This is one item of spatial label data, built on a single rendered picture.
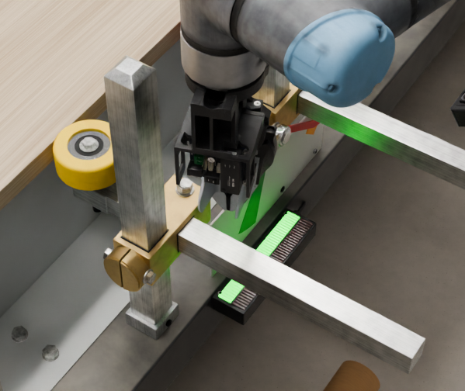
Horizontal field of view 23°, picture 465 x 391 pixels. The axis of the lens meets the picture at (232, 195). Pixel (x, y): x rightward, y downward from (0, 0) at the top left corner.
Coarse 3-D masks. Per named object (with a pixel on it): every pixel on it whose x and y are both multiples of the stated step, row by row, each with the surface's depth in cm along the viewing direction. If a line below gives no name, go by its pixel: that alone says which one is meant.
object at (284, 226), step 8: (288, 216) 144; (296, 216) 144; (280, 224) 143; (288, 224) 143; (272, 232) 142; (280, 232) 142; (264, 240) 142; (272, 240) 142; (280, 240) 142; (264, 248) 141; (272, 248) 141; (232, 280) 138; (224, 288) 137; (232, 288) 137; (240, 288) 137; (224, 296) 136; (232, 296) 136
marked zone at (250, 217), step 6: (264, 174) 138; (258, 186) 138; (258, 192) 139; (252, 198) 138; (258, 198) 139; (252, 204) 139; (258, 204) 140; (246, 210) 138; (252, 210) 140; (246, 216) 139; (252, 216) 141; (246, 222) 140; (252, 222) 142; (246, 228) 141
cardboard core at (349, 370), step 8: (344, 368) 203; (352, 368) 202; (360, 368) 202; (368, 368) 202; (336, 376) 202; (344, 376) 201; (352, 376) 201; (360, 376) 201; (368, 376) 201; (376, 376) 202; (328, 384) 202; (336, 384) 200; (344, 384) 200; (352, 384) 200; (360, 384) 200; (368, 384) 201; (376, 384) 202
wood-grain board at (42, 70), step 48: (0, 0) 141; (48, 0) 141; (96, 0) 141; (144, 0) 141; (0, 48) 135; (48, 48) 135; (96, 48) 135; (144, 48) 135; (0, 96) 130; (48, 96) 130; (96, 96) 130; (0, 144) 125; (48, 144) 125; (0, 192) 121
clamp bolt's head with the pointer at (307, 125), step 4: (312, 120) 143; (276, 124) 134; (292, 124) 138; (296, 124) 139; (300, 124) 140; (304, 124) 141; (308, 124) 142; (312, 124) 143; (316, 124) 145; (292, 128) 138; (296, 128) 139; (300, 128) 140; (304, 128) 142; (308, 128) 143; (288, 132) 133; (292, 132) 138; (284, 136) 133; (288, 136) 133; (284, 140) 133; (288, 140) 134; (284, 144) 134
